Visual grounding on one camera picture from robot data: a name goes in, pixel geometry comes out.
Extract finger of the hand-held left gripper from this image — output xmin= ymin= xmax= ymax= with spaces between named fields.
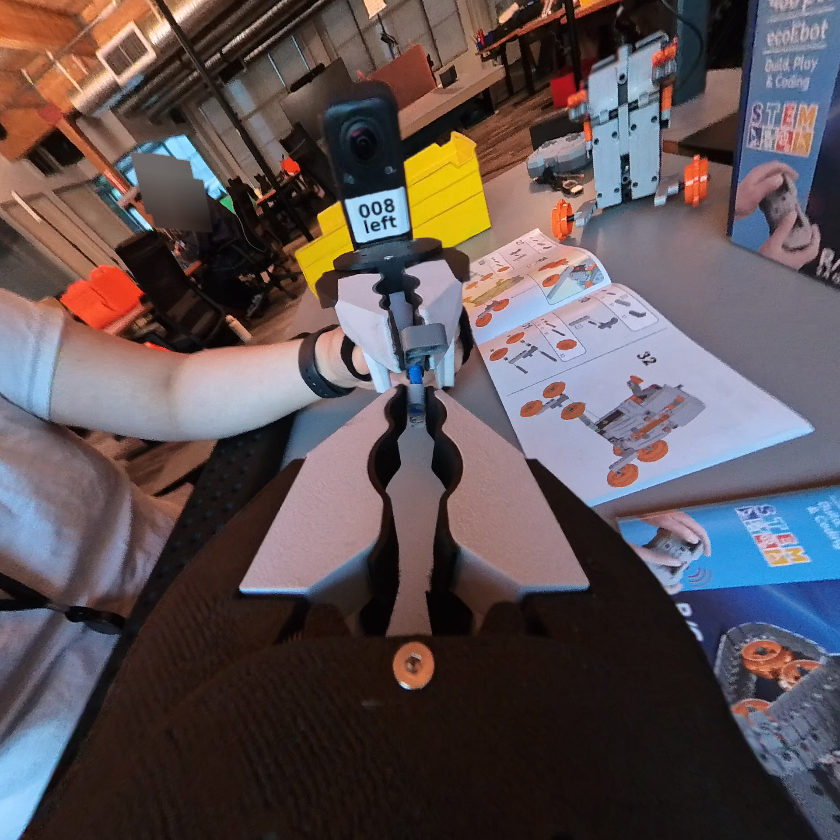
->
xmin=333 ymin=272 xmax=403 ymax=374
xmin=406 ymin=260 xmax=467 ymax=332

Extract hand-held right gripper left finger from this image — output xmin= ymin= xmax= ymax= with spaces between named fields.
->
xmin=239 ymin=387 xmax=403 ymax=636

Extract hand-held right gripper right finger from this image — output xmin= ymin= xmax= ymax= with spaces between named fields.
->
xmin=427 ymin=387 xmax=589 ymax=636

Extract dark grey technic beam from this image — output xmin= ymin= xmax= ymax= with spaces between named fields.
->
xmin=400 ymin=323 xmax=450 ymax=370

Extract light grey technic beam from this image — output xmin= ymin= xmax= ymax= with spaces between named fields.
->
xmin=406 ymin=367 xmax=432 ymax=429

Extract background grey desk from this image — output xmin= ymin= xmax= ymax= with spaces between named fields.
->
xmin=394 ymin=62 xmax=508 ymax=142

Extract person's left hand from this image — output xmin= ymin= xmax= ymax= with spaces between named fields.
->
xmin=314 ymin=326 xmax=375 ymax=391

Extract black wristband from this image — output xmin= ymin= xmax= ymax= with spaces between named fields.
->
xmin=297 ymin=331 xmax=355 ymax=399

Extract yellow plastic bin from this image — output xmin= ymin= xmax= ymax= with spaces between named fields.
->
xmin=295 ymin=130 xmax=493 ymax=299

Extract black monitor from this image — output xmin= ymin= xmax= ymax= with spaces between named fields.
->
xmin=279 ymin=58 xmax=355 ymax=129

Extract brown cardboard box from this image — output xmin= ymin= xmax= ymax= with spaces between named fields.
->
xmin=375 ymin=42 xmax=439 ymax=109

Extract grey remote controller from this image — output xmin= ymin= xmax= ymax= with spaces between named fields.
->
xmin=527 ymin=131 xmax=595 ymax=179

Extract black mesh office chair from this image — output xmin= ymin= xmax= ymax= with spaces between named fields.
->
xmin=117 ymin=233 xmax=231 ymax=352

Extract long wooden workbench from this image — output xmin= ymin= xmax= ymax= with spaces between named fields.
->
xmin=476 ymin=0 xmax=621 ymax=67

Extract open instruction booklet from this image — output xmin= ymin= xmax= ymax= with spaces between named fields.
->
xmin=459 ymin=228 xmax=816 ymax=508

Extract grey orange toy robot model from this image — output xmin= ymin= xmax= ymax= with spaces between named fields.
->
xmin=550 ymin=29 xmax=711 ymax=242

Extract blue robot kit manual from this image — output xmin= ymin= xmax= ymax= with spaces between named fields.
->
xmin=617 ymin=484 xmax=840 ymax=840

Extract orange plastic case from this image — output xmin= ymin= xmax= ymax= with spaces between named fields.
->
xmin=60 ymin=264 xmax=148 ymax=332

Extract ceiling air vent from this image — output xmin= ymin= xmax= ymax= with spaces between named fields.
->
xmin=98 ymin=21 xmax=151 ymax=78

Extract black upright router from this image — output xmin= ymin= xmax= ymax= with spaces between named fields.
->
xmin=675 ymin=0 xmax=711 ymax=105

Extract blue robot kit box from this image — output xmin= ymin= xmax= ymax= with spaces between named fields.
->
xmin=727 ymin=0 xmax=840 ymax=290

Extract black strap with buckle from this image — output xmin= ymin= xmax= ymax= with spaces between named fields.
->
xmin=0 ymin=571 xmax=126 ymax=636

